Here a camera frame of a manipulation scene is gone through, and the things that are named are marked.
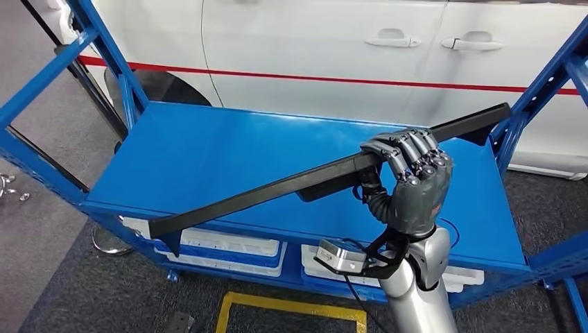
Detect blue plastic bin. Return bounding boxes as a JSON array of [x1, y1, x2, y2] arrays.
[[153, 239, 288, 270]]

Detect blue metal shelf rack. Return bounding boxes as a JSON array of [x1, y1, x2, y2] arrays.
[[0, 0, 588, 309]]

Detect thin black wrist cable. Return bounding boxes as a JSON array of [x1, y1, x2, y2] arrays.
[[438, 217, 461, 250]]

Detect black car wheel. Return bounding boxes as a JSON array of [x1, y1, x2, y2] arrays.
[[103, 69, 213, 139]]

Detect black plastic panel part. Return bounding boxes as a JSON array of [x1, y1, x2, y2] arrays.
[[148, 101, 512, 258]]

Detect small blue metal rack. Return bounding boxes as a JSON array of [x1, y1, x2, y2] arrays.
[[544, 275, 588, 333]]

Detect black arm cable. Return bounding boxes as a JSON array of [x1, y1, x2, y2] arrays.
[[343, 275, 387, 333]]

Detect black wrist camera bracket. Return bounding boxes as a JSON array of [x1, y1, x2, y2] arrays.
[[314, 227, 410, 280]]

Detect white plastic bin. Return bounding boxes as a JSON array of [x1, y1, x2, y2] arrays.
[[165, 244, 288, 278], [120, 216, 280, 258], [300, 244, 485, 293]]

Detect white car door handle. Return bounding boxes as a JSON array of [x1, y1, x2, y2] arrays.
[[440, 31, 505, 51], [365, 28, 422, 49]]

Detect black metal rod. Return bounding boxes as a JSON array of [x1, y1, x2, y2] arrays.
[[6, 125, 91, 195]]

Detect white car with red stripe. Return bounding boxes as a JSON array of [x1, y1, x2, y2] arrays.
[[36, 0, 588, 181]]

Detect chrome caster stool base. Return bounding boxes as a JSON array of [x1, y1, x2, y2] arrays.
[[0, 172, 31, 202]]

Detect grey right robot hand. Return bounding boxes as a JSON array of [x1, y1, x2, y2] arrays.
[[359, 128, 455, 239]]

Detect round chrome stand base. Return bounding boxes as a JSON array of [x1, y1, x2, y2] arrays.
[[92, 225, 135, 257]]

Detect black stand pole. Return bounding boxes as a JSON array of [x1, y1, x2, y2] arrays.
[[20, 0, 130, 139]]

